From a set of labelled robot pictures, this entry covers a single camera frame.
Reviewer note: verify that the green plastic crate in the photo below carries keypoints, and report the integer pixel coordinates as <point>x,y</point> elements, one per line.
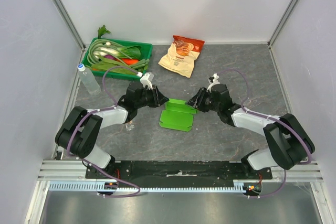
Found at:
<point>146,53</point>

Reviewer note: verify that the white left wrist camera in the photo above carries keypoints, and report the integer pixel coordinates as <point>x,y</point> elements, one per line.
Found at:
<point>146,79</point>

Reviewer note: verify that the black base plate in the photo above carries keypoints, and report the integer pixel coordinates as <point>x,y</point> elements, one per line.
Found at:
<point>185,173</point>

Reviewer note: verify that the green leafy vegetable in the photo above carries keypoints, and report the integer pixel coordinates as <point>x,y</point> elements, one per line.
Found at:
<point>102,66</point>

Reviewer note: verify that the bok choy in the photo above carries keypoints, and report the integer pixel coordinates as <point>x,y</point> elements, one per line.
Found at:
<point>130,52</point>

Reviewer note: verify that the celery leaf sprig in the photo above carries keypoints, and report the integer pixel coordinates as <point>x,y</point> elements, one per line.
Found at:
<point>102,31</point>

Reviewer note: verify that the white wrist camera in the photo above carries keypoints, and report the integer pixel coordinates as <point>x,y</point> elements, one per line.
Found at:
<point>213,80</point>
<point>146,79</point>

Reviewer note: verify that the green long beans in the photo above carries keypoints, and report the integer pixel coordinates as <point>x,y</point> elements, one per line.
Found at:
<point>96,45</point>

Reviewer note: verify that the green asparagus bunch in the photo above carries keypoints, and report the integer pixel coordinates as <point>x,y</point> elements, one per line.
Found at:
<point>140,65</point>

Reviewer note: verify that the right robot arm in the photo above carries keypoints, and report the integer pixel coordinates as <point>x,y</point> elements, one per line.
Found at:
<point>288,143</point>

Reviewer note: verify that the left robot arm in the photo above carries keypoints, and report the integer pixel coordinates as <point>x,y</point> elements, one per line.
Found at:
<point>79,132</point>

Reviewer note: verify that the red and cream snack bag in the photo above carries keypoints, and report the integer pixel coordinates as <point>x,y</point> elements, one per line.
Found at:
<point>181,55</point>

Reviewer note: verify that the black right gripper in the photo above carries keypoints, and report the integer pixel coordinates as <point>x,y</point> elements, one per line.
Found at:
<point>202,99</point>

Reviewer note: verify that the clear plastic water bottle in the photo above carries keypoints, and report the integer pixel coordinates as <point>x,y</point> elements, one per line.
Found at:
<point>87,78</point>

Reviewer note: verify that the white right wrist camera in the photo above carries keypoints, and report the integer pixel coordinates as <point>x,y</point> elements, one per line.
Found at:
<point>213,80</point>

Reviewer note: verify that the light blue cable duct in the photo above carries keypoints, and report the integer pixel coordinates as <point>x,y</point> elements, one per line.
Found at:
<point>107,187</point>

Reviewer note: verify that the green paper box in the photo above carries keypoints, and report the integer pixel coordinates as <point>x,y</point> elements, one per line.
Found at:
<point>177,115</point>

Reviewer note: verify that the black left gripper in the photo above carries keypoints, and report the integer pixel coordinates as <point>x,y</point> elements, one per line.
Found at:
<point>153,97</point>

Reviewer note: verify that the purple onion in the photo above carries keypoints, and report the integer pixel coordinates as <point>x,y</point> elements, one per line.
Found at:
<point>109,57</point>

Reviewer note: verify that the orange carrot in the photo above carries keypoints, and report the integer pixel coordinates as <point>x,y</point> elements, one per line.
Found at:
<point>130,61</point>

